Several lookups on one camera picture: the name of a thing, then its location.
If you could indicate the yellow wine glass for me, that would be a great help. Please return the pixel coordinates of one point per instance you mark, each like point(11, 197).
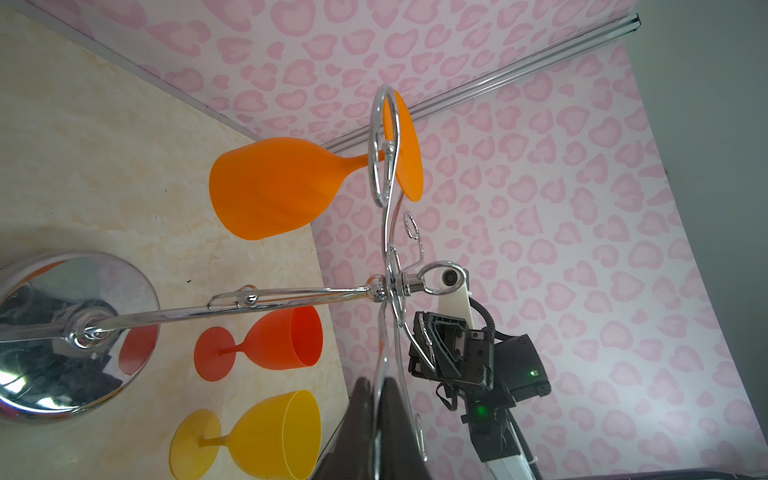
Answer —
point(278, 438)

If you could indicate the red wine glass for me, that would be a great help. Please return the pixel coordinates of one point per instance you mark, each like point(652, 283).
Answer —
point(281, 340)

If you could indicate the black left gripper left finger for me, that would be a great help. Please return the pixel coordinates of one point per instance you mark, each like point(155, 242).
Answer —
point(350, 457)

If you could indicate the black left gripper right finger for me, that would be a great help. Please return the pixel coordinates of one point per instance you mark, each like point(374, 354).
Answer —
point(399, 453)

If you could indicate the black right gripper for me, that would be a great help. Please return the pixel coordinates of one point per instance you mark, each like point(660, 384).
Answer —
point(446, 349)

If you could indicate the orange wine glass back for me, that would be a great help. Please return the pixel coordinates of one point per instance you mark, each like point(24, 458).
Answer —
point(281, 184)

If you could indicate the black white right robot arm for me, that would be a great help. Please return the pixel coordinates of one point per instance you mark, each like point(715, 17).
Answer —
point(518, 375)

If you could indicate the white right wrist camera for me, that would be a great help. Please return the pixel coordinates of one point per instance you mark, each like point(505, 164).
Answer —
point(456, 303)

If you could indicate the chrome wire wine glass rack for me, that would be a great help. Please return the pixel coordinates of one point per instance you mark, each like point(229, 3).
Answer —
point(77, 327)

